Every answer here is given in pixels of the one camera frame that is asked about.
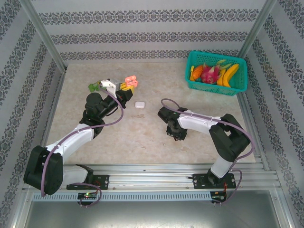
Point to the pink earbud charging case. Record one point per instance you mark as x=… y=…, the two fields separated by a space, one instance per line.
x=131 y=82

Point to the white earbud charging case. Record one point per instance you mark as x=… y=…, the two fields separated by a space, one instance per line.
x=139 y=104

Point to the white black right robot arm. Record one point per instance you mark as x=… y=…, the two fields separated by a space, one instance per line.
x=197 y=120

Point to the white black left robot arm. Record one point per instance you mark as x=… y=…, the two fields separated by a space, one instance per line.
x=71 y=140

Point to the green snack wrapper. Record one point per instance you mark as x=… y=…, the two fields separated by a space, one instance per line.
x=93 y=87

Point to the orange toy fruit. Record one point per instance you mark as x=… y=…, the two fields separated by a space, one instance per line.
x=197 y=72

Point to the pink dragon fruit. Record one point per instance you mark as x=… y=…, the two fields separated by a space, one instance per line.
x=210 y=74

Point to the small yellow banana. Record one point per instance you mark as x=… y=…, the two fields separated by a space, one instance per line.
x=221 y=80

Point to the large yellow banana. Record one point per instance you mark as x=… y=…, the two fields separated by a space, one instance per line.
x=230 y=73

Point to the right controller circuit board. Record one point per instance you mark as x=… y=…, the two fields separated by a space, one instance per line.
x=217 y=196

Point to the controller circuit board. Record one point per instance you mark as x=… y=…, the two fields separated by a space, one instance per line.
x=88 y=195
x=217 y=196

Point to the teal plastic basket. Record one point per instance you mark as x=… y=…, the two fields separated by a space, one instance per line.
x=240 y=80

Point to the left controller circuit board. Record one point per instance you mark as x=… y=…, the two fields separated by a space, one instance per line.
x=88 y=195

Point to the aluminium table side rail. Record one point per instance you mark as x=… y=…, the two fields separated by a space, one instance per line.
x=51 y=114
x=249 y=118

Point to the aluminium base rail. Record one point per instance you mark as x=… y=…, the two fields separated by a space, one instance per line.
x=147 y=177

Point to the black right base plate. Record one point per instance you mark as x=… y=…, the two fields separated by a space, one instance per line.
x=199 y=181

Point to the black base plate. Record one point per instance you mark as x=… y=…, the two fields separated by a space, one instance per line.
x=199 y=181
x=102 y=181

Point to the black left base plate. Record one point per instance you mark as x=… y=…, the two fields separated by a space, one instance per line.
x=102 y=181

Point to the aluminium frame post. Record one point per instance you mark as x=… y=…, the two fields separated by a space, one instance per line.
x=257 y=26
x=42 y=33

